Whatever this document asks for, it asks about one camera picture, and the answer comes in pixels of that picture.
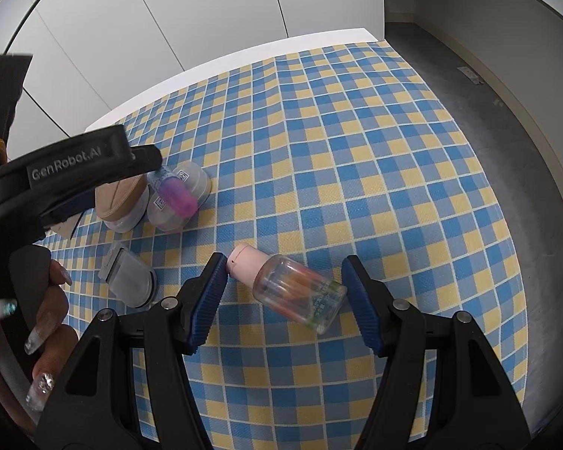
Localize clear round plastic jar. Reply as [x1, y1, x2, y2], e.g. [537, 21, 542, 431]
[147, 162, 211, 233]

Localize jar with beige lid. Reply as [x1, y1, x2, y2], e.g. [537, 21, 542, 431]
[95, 175, 149, 234]

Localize grey capped clear jar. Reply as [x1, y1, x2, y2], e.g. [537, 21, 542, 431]
[98, 242, 156, 309]

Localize clear bottle pink cap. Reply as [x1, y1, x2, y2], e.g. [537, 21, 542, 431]
[227, 243, 348, 334]

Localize small bottle magenta cap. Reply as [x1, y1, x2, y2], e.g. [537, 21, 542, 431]
[147, 166, 200, 218]

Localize left hand long nails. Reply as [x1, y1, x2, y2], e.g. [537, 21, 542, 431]
[0, 258, 80, 432]

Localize blue yellow checkered tablecloth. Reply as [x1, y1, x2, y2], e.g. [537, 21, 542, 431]
[44, 42, 528, 449]

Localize white table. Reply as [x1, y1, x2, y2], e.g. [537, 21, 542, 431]
[85, 27, 379, 132]

